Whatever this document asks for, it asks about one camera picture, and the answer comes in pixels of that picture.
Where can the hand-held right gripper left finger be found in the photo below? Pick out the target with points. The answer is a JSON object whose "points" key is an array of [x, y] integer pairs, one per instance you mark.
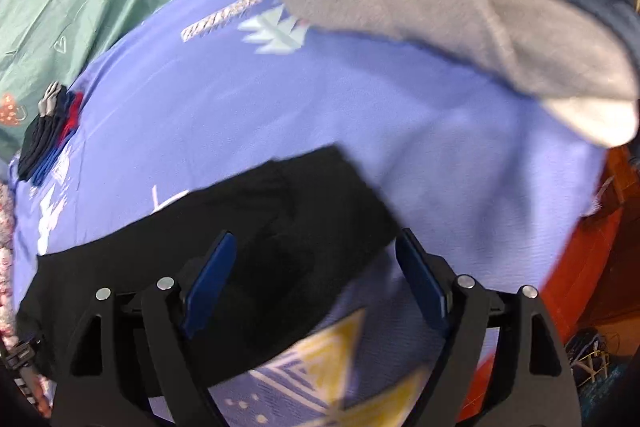
{"points": [[210, 282]]}

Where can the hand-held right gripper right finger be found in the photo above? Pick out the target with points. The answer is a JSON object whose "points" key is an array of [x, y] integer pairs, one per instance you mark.
{"points": [[420, 282]]}

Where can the black pants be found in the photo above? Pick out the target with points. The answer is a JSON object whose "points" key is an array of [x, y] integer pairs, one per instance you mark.
{"points": [[280, 217]]}

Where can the pink patterned cloth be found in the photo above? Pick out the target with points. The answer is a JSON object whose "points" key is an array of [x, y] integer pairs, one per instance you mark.
{"points": [[6, 257]]}

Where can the orange wooden furniture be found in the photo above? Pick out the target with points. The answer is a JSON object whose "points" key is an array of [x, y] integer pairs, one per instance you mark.
{"points": [[595, 267]]}

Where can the blue folded cloth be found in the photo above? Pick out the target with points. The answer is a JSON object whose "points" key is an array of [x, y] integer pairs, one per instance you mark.
{"points": [[50, 164]]}

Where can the purple printed blanket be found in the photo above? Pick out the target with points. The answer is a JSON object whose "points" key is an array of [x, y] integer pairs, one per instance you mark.
{"points": [[300, 97]]}

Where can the dark navy folded cloth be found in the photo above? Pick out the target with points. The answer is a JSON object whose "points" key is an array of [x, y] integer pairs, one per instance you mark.
{"points": [[42, 142]]}

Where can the red folded cloth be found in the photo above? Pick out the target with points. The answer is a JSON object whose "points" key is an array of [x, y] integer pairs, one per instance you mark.
{"points": [[72, 112]]}

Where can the white cloth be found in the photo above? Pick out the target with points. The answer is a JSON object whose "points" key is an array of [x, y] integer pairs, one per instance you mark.
{"points": [[595, 122]]}

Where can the grey folded cloth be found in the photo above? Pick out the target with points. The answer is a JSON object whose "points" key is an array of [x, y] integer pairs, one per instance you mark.
{"points": [[50, 99]]}

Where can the grey garment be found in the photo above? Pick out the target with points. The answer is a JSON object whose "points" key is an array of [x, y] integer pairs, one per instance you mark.
{"points": [[450, 7]]}

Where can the green printed bed sheet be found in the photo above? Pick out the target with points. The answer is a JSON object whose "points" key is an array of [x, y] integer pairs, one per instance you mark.
{"points": [[75, 32]]}

